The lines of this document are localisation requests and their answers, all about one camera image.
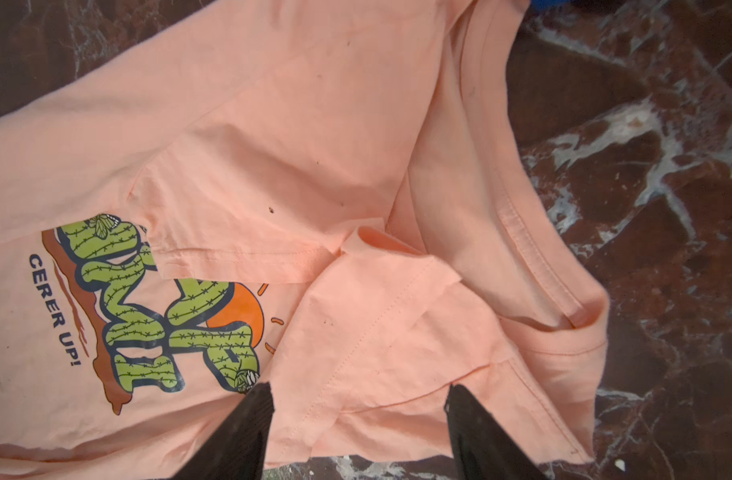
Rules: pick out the blue folded t-shirt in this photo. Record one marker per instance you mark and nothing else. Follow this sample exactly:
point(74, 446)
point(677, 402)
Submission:
point(542, 5)

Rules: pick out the pink graphic t-shirt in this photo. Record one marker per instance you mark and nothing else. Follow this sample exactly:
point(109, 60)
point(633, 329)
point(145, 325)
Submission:
point(323, 196)

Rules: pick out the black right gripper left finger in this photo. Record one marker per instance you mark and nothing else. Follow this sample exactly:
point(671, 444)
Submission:
point(237, 448)

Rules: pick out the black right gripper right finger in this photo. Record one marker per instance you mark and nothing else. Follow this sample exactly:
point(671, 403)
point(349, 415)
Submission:
point(482, 449)

